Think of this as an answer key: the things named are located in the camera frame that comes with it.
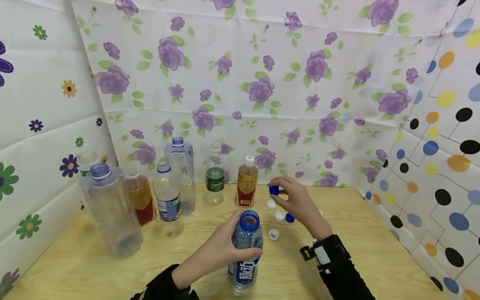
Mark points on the person's right hand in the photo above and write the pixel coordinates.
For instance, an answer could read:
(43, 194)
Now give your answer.
(303, 206)

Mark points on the person's left hand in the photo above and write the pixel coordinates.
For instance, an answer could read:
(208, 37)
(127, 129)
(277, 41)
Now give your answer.
(210, 256)

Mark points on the blue bottle cap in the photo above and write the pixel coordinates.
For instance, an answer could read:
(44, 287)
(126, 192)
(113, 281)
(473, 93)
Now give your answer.
(273, 191)
(289, 218)

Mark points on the blue plastic drink bottle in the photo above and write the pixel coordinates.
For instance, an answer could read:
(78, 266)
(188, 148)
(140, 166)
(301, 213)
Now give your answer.
(245, 266)

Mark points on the person's right forearm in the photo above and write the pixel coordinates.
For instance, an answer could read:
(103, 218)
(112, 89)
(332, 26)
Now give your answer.
(348, 279)

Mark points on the person's left forearm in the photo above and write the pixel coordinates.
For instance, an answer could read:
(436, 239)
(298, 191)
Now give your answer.
(187, 295)

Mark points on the white bottle cap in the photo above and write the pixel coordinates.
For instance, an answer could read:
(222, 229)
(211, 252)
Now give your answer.
(279, 216)
(273, 234)
(271, 204)

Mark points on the black wrist band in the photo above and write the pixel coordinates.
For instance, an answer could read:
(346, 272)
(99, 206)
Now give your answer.
(165, 283)
(318, 253)

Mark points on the tea bottle with white cap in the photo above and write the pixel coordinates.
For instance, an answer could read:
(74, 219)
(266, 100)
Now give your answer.
(246, 183)

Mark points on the small clear blue-label bottle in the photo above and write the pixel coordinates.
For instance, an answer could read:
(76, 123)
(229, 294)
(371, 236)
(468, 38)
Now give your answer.
(167, 202)

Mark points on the green-label clear bottle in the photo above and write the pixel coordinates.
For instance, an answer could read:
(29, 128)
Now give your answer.
(215, 181)

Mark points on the amber liquid plastic bottle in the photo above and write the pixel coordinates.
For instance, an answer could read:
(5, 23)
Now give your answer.
(141, 200)

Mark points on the tall clear empty bottle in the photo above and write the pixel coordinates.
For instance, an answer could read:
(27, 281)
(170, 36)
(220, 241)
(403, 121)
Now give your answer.
(183, 166)

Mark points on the large clear plastic jug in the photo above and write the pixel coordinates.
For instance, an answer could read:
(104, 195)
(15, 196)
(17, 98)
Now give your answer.
(110, 212)

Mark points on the wide-mouth clear bottle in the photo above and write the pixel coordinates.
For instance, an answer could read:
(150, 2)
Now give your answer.
(87, 161)

